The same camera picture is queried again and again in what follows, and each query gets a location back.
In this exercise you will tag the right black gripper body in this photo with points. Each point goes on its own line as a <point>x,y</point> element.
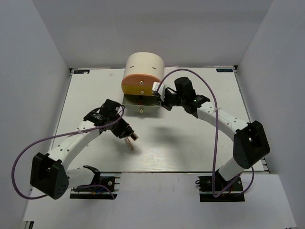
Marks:
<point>172,99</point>

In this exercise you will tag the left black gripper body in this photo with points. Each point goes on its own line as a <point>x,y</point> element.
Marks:
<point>119,127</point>

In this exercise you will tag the black gold lipstick case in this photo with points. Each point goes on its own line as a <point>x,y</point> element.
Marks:
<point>133,136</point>

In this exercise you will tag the rose gold lipstick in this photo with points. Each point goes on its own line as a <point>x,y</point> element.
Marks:
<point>129,144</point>

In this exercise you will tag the round beige orange organizer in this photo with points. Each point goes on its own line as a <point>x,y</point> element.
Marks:
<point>141,71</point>

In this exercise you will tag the gold black lipstick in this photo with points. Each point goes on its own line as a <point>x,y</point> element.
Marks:
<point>140,100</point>

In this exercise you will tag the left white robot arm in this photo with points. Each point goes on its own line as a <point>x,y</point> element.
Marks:
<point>50,172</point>

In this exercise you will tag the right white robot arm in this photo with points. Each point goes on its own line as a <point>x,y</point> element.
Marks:
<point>250,143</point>

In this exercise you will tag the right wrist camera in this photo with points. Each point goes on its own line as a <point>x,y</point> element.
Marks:
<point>158,89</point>

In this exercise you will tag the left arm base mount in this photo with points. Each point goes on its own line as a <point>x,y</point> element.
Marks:
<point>105,188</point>

